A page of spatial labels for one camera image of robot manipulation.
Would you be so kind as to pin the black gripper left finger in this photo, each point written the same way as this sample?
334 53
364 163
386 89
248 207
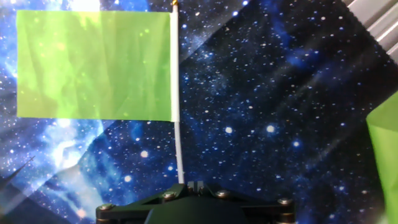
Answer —
124 211

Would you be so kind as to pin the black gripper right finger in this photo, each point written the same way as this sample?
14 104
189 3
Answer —
267 210

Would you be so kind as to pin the small green flag white stick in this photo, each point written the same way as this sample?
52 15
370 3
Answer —
93 65

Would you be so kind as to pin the galaxy print cloth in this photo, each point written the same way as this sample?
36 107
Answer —
264 124

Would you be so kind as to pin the large green flag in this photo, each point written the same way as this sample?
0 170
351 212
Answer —
385 149

